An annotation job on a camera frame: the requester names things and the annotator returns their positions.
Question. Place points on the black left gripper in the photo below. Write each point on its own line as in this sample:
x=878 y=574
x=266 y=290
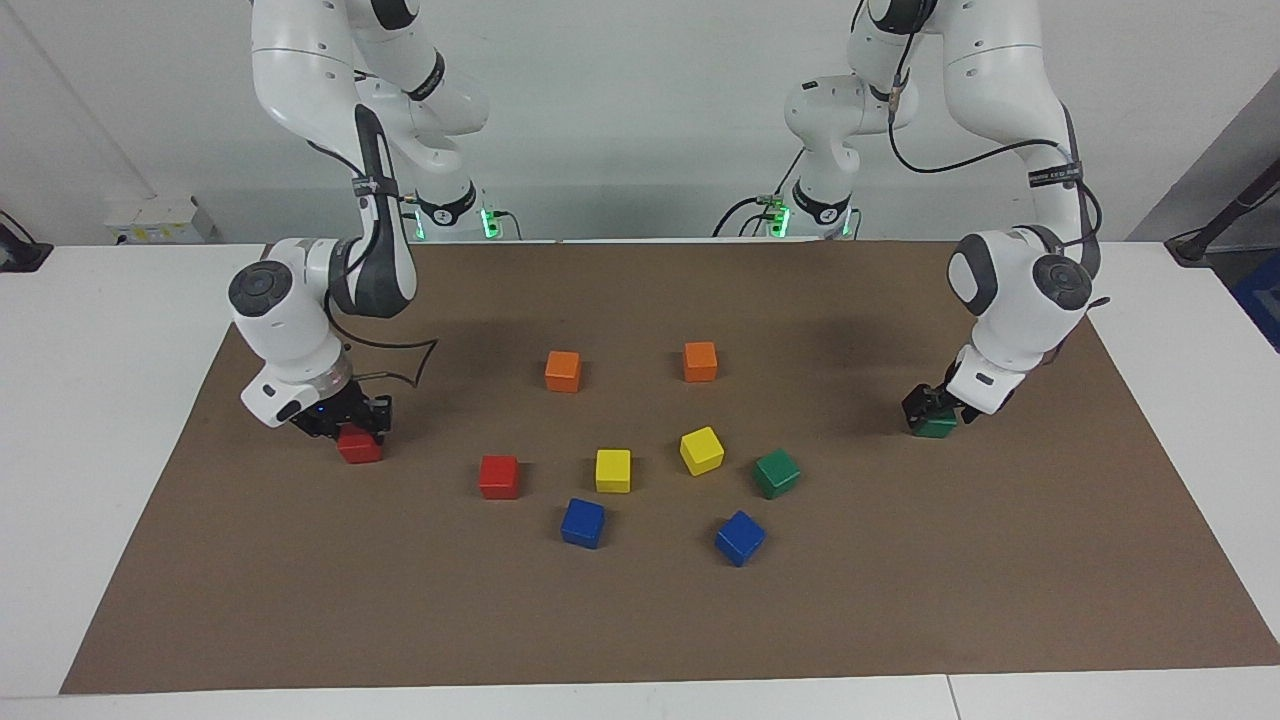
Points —
x=943 y=398

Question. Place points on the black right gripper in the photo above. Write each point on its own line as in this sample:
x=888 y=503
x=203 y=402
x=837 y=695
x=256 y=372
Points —
x=335 y=412

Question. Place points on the green wooden cube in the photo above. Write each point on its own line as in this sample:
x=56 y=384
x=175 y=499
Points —
x=935 y=426
x=776 y=473

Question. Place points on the red wooden cube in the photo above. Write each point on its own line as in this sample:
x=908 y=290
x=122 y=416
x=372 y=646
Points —
x=358 y=448
x=499 y=477

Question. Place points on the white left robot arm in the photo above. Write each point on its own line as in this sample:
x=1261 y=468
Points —
x=1010 y=290

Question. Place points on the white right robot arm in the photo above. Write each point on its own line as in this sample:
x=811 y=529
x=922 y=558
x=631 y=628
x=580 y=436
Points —
x=290 y=320

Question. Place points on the brown paper mat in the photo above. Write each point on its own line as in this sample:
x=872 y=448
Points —
x=900 y=600

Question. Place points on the orange wooden cube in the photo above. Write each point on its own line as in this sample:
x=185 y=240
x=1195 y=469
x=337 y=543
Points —
x=563 y=371
x=700 y=361

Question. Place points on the blue wooden cube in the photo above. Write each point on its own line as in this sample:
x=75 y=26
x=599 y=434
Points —
x=740 y=538
x=583 y=523

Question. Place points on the yellow wooden cube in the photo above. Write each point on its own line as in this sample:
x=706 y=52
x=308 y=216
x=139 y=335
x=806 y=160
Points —
x=702 y=450
x=613 y=470

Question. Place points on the white box yellow labels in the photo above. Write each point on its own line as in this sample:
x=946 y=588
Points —
x=160 y=218

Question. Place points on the blue crate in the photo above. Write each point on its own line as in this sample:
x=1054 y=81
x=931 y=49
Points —
x=1262 y=290

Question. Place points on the black desk clamp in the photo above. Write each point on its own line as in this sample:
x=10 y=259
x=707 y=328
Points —
x=20 y=255

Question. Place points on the black angled pole mount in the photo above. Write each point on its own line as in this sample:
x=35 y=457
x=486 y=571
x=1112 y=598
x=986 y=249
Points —
x=1190 y=245

